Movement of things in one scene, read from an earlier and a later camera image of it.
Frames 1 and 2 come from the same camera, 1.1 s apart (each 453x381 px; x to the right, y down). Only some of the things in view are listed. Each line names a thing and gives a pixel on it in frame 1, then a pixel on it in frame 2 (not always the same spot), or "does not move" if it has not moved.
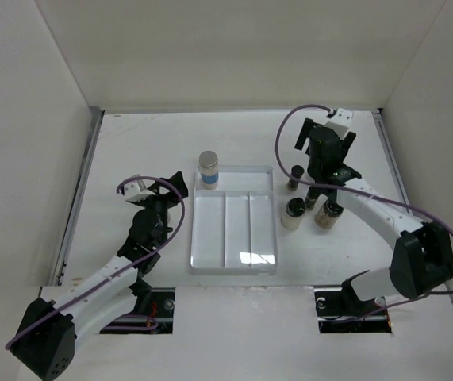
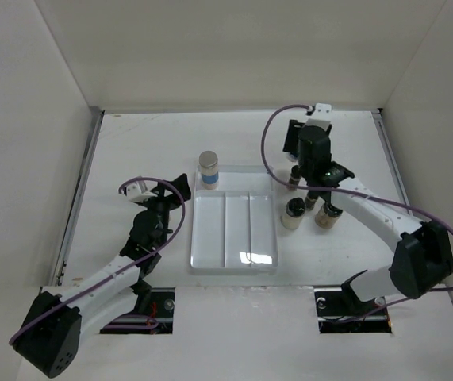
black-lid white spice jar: x=293 y=213 does not move
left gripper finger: x=144 y=203 does not move
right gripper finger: x=304 y=134 -> x=292 y=142
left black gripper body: x=163 y=203 does not move
